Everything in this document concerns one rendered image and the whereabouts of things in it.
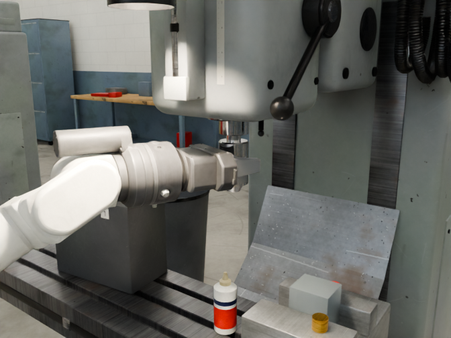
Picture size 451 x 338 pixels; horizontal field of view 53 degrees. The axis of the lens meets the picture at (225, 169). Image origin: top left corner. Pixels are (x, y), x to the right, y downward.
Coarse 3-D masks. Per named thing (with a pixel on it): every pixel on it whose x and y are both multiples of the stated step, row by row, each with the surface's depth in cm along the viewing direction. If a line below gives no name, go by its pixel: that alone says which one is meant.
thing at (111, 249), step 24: (120, 216) 88; (144, 216) 92; (72, 240) 97; (96, 240) 93; (120, 240) 90; (144, 240) 93; (72, 264) 99; (96, 264) 95; (120, 264) 91; (144, 264) 94; (120, 288) 92
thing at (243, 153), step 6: (228, 150) 68; (234, 150) 68; (240, 150) 68; (246, 150) 69; (234, 156) 68; (240, 156) 69; (246, 156) 69; (240, 180) 70; (246, 180) 71; (234, 186) 70
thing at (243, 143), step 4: (220, 140) 70; (224, 140) 70; (240, 140) 70; (244, 140) 70; (220, 144) 69; (224, 144) 68; (228, 144) 68; (232, 144) 68; (236, 144) 68; (240, 144) 68; (244, 144) 69; (248, 144) 70; (224, 148) 69; (228, 148) 68; (232, 148) 68; (236, 148) 68; (240, 148) 68; (244, 148) 69
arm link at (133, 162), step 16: (96, 128) 59; (112, 128) 60; (128, 128) 61; (64, 144) 56; (80, 144) 57; (96, 144) 58; (112, 144) 59; (128, 144) 60; (64, 160) 61; (80, 160) 56; (112, 160) 58; (128, 160) 59; (144, 160) 59; (128, 176) 59; (144, 176) 59; (128, 192) 60; (144, 192) 60
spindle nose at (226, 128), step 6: (222, 126) 68; (228, 126) 67; (234, 126) 67; (240, 126) 67; (246, 126) 68; (222, 132) 68; (228, 132) 68; (234, 132) 67; (240, 132) 68; (246, 132) 68
